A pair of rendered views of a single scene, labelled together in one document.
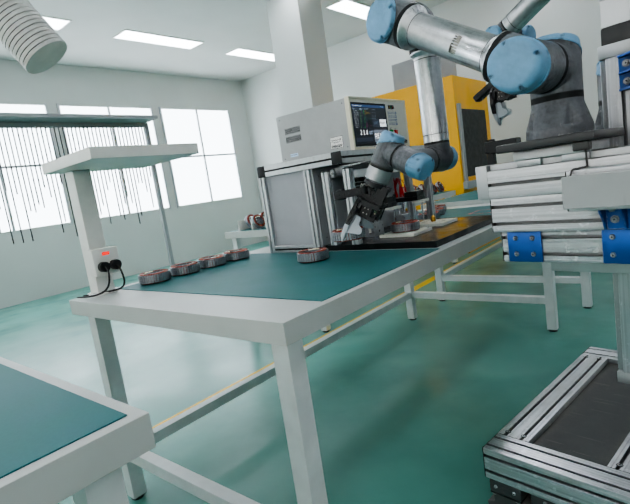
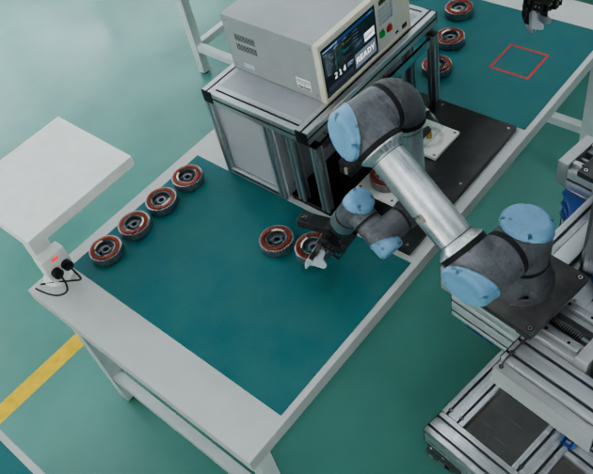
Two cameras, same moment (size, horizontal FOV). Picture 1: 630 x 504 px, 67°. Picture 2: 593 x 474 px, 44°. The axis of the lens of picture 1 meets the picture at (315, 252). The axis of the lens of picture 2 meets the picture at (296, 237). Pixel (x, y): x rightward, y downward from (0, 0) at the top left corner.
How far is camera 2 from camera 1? 1.54 m
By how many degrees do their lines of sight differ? 41
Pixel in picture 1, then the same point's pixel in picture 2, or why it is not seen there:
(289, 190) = (246, 129)
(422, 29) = (388, 181)
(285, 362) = not seen: hidden behind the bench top
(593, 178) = (514, 385)
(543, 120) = not seen: hidden behind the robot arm
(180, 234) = not seen: outside the picture
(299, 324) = (262, 452)
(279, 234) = (237, 158)
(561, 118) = (516, 293)
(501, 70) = (454, 286)
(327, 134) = (291, 70)
